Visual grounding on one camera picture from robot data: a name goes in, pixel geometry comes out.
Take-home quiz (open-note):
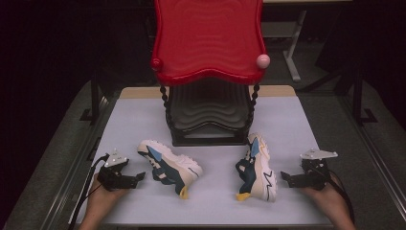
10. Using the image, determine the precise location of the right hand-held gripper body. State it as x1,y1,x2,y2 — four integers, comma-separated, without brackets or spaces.
299,149,339,192

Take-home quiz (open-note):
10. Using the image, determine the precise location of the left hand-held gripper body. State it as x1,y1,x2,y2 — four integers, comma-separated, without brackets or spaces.
97,148,139,193

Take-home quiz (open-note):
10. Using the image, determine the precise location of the white and navy sneaker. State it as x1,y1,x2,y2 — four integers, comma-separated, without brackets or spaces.
137,139,204,200
235,132,279,203

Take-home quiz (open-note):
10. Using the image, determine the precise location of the red and black shoe rack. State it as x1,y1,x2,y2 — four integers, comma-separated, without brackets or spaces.
150,0,272,148

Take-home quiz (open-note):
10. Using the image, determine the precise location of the person's left hand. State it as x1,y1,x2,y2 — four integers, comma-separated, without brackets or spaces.
86,174,129,213

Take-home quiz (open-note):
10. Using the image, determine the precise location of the person's right hand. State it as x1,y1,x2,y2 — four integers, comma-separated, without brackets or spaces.
300,175,345,209

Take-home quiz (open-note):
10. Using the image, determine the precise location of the pale grey table mat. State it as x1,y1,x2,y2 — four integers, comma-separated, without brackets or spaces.
75,95,333,228

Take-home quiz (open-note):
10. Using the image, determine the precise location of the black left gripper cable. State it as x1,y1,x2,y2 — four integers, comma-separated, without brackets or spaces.
67,152,111,230

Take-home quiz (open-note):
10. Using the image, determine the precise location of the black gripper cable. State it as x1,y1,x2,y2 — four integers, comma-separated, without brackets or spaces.
67,152,111,230
325,169,357,224

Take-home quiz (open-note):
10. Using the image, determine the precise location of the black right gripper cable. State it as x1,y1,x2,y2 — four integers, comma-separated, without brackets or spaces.
325,169,357,224

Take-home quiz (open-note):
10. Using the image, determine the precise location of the aluminium rail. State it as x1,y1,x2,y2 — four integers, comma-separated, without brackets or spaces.
39,95,111,230
339,94,406,214

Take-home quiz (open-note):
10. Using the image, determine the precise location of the black metal frame post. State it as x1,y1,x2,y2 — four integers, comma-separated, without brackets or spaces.
350,61,379,127
79,71,102,124

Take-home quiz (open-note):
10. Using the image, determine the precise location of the white metal desk frame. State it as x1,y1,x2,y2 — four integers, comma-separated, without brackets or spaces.
261,0,352,83

